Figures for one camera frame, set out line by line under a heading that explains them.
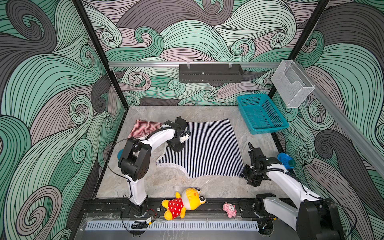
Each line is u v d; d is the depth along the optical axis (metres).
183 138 0.82
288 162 0.80
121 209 0.73
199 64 0.92
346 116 0.61
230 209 0.71
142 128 1.05
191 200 0.69
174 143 0.79
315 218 0.39
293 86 0.78
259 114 1.15
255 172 0.60
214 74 0.94
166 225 0.70
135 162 0.48
